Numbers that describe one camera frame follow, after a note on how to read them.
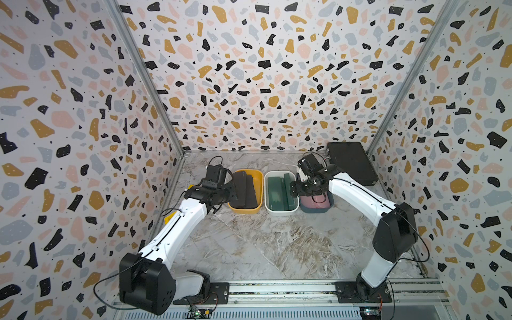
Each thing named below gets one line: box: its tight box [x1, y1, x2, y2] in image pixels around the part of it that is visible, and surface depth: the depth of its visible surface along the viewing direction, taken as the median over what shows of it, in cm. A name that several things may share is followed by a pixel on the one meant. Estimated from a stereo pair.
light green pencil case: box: [267, 176, 288, 212], surface depth 99 cm
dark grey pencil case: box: [230, 170, 258, 209], surface depth 98 cm
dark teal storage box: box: [298, 191, 334, 214], surface depth 97 cm
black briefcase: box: [326, 142, 379, 186], surface depth 122 cm
